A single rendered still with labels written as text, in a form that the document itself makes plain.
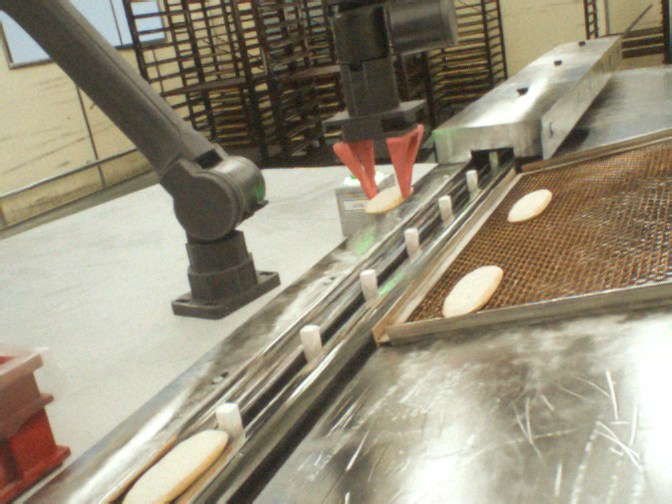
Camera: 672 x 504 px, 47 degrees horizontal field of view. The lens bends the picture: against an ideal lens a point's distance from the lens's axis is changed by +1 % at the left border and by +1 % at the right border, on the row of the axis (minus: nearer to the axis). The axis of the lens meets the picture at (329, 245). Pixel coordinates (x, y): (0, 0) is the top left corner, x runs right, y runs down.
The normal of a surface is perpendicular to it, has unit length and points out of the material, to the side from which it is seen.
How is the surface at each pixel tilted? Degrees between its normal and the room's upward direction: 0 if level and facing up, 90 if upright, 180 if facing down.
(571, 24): 90
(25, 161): 91
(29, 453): 90
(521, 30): 90
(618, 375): 10
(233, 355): 0
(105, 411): 0
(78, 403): 0
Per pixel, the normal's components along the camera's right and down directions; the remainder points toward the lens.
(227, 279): 0.33, 0.22
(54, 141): 0.89, -0.04
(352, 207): -0.42, 0.33
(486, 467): -0.33, -0.92
